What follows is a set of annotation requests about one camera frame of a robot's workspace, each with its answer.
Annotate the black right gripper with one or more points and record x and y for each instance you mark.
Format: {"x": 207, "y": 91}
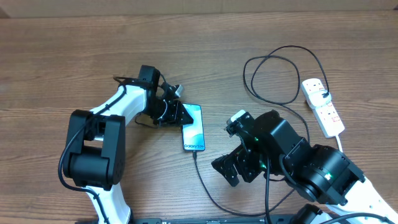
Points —
{"x": 252, "y": 172}

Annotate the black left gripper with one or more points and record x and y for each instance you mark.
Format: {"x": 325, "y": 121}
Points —
{"x": 172, "y": 118}

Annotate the blue Galaxy smartphone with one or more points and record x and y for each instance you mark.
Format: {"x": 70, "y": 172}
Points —
{"x": 192, "y": 134}

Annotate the white power strip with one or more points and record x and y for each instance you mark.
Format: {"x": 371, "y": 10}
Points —
{"x": 327, "y": 117}

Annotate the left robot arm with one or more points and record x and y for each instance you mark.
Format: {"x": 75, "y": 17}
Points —
{"x": 94, "y": 157}

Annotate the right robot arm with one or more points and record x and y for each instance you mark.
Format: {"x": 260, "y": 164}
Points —
{"x": 337, "y": 189}

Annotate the white USB charger plug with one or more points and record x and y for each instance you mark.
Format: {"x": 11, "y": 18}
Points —
{"x": 316, "y": 99}

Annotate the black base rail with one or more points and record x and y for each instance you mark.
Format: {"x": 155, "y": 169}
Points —
{"x": 278, "y": 219}

